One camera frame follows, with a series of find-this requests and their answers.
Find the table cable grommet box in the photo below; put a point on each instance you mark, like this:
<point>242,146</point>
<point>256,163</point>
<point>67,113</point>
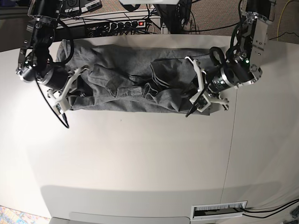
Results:
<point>217,211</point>

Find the white power strip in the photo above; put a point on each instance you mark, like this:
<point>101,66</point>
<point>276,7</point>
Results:
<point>128,24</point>

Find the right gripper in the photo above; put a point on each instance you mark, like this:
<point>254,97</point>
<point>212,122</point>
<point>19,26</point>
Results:
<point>57,78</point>

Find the black equipment box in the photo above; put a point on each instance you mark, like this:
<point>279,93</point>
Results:
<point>71,6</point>

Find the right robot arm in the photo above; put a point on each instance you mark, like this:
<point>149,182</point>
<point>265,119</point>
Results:
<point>35,62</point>

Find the grey T-shirt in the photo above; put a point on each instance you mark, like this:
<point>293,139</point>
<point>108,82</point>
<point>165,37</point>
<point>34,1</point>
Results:
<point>129,79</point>

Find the white table leg column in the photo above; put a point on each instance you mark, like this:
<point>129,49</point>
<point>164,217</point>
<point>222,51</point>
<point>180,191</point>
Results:
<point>163,27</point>

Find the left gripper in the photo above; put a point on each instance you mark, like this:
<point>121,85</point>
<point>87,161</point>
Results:
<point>219,83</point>

